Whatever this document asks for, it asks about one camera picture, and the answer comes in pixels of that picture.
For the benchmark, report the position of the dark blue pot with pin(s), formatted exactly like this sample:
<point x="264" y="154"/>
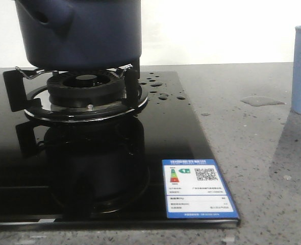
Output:
<point x="80" y="35"/>

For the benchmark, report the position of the black pot support grate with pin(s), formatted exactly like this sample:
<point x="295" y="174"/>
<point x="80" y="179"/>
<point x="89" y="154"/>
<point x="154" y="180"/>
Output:
<point x="37" y="104"/>

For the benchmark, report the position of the black gas burner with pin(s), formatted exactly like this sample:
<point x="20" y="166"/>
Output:
<point x="78" y="89"/>

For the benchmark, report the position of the blue energy label sticker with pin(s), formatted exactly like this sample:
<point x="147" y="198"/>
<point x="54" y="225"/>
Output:
<point x="195" y="189"/>

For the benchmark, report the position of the black glass gas stove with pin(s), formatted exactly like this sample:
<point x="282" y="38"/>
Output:
<point x="102" y="174"/>

